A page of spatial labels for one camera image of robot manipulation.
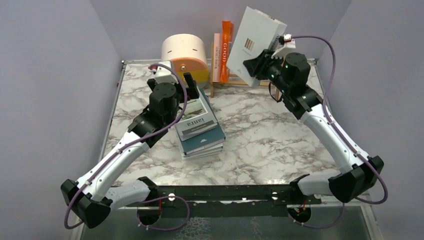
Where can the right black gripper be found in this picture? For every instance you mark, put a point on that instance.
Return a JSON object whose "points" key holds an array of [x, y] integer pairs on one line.
{"points": [[256, 67]]}

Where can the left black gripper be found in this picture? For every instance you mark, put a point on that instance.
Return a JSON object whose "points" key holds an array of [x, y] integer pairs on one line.
{"points": [[192, 93]]}

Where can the white cover book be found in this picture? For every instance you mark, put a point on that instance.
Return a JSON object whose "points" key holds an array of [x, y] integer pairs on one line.
{"points": [[257, 31]]}

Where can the pink flower cover book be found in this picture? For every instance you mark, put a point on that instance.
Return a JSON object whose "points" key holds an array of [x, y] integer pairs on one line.
{"points": [[216, 58]]}

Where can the orange fashion show book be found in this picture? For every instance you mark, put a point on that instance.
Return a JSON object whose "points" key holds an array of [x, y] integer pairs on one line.
{"points": [[226, 39]]}

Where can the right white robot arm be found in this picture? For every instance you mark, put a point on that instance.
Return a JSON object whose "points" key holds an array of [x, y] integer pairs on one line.
{"points": [[358, 171]]}

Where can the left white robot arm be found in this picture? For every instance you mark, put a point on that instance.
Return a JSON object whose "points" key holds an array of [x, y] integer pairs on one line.
{"points": [[92, 197]]}

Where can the bottom stacked books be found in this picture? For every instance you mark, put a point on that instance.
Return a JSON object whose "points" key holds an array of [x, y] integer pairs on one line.
{"points": [[204, 154]]}

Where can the wooden book rack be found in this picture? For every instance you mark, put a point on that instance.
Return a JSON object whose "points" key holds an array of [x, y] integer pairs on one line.
{"points": [[234, 80]]}

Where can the cream and orange bread box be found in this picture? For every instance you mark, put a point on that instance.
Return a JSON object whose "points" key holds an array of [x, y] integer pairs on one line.
{"points": [[187, 54]]}

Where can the grey landscape cover book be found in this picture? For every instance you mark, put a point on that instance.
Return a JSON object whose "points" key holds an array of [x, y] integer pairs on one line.
{"points": [[197, 118]]}

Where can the dark teal book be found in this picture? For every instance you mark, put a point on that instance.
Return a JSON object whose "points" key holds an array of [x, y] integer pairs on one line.
{"points": [[204, 141]]}

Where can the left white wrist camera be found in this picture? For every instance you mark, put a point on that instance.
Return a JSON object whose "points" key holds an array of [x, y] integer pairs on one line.
{"points": [[164, 72]]}

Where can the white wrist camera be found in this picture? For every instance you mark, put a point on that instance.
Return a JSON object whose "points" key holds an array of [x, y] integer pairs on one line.
{"points": [[164, 72], [286, 45]]}

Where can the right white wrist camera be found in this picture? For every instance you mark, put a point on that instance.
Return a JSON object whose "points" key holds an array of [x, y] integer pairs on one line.
{"points": [[286, 45]]}

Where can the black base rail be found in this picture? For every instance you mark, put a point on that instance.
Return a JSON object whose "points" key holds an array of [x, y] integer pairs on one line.
{"points": [[218, 201]]}

